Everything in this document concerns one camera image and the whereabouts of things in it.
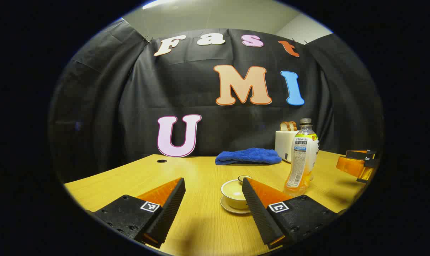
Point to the toast bread slice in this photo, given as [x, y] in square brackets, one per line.
[284, 126]
[293, 126]

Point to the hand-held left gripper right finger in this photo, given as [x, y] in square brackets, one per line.
[257, 213]

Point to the clear labelled water bottle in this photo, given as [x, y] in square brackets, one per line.
[302, 160]

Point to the black backdrop cloth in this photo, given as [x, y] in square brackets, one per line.
[129, 106]

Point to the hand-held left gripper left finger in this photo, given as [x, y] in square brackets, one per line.
[168, 213]

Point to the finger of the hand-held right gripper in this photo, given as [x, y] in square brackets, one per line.
[350, 166]
[359, 154]

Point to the cream ceramic teacup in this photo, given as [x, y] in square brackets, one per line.
[231, 203]

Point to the white toaster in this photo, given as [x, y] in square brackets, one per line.
[284, 145]

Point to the cream teacup lid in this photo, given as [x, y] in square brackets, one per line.
[233, 190]

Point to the blue towel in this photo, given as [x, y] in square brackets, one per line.
[248, 156]

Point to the cream ceramic saucer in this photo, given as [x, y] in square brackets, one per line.
[232, 210]

